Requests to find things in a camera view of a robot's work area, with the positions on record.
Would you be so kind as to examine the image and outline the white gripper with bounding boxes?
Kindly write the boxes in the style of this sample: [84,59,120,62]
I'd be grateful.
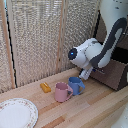
[78,64,104,81]

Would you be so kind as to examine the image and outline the white floral rim plate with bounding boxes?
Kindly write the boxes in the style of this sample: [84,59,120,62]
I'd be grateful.
[0,97,39,128]

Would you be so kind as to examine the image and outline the blue mug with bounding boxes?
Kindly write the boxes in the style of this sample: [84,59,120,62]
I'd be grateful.
[67,76,86,97]

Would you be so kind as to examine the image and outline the small orange block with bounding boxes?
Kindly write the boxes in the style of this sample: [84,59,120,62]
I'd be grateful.
[40,82,52,94]

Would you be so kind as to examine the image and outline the pink mug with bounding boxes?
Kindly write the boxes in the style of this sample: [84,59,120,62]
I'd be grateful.
[54,81,74,103]

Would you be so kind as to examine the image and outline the wooden screen post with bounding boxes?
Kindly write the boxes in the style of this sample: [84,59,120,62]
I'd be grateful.
[55,0,68,75]
[0,0,17,90]

